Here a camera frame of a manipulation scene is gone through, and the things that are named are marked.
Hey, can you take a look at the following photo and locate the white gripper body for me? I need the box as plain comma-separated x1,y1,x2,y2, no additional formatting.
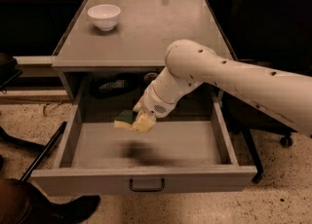
141,85,176,118

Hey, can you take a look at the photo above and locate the yellow green sponge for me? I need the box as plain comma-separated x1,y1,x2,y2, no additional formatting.
114,110,137,130

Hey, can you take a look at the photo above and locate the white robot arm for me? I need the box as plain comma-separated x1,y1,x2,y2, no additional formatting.
132,40,312,136

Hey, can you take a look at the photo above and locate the open grey top drawer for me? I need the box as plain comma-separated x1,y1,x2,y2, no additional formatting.
31,80,256,196

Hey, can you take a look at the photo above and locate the black tape roll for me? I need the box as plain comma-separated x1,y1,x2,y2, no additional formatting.
143,72,158,85

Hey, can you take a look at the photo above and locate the grey metal cabinet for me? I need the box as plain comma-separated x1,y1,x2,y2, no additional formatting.
53,0,233,99

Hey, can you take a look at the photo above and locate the black rod on floor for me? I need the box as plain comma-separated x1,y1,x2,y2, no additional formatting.
19,122,66,182

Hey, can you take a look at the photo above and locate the white ceramic bowl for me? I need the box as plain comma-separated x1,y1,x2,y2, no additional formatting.
87,4,121,31

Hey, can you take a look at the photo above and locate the black shoe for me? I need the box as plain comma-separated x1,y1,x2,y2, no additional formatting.
61,196,100,224

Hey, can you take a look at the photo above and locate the dark object at left edge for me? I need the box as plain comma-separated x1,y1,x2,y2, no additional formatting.
0,53,22,91

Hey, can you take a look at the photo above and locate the brown trouser leg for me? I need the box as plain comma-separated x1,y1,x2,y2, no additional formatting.
0,179,65,224

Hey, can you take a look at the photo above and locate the black office chair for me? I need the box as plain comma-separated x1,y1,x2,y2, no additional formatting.
223,0,312,184

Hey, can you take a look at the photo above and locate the black drawer handle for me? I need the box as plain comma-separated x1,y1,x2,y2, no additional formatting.
129,178,165,193

